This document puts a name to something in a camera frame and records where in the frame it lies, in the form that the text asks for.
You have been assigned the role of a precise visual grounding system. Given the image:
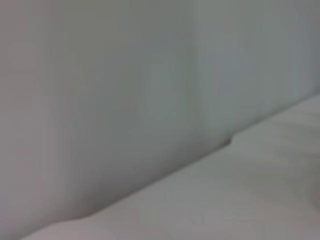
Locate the white tablecloth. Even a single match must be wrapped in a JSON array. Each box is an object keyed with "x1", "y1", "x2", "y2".
[{"x1": 21, "y1": 96, "x2": 320, "y2": 240}]

